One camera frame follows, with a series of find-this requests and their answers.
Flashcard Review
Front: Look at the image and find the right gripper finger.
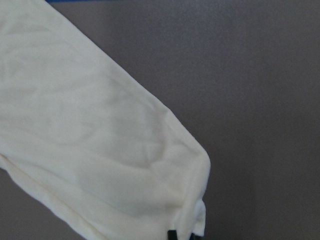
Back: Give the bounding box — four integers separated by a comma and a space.
167, 229, 178, 240

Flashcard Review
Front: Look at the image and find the cream long sleeve shirt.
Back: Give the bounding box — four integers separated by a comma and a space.
0, 0, 211, 240

